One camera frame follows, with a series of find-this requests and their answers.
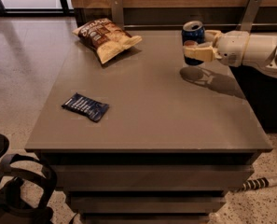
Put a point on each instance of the blue pepsi can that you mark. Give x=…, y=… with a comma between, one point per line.
x=192, y=33

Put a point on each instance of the brown white chip bag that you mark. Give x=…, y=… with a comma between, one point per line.
x=106, y=38

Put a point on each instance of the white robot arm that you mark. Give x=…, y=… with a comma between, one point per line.
x=260, y=53

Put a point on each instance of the dark blue snack packet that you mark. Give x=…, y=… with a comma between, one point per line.
x=85, y=106

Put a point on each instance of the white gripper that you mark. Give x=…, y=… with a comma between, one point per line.
x=232, y=47

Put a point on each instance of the left metal bracket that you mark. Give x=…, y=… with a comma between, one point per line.
x=117, y=12

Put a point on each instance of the metal bracket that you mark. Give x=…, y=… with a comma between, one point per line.
x=249, y=15
x=117, y=12

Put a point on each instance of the grey drawer cabinet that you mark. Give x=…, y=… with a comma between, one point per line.
x=172, y=143

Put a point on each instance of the black backpack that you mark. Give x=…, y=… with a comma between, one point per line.
x=13, y=209

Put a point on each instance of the right metal bracket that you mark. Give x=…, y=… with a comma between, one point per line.
x=249, y=15

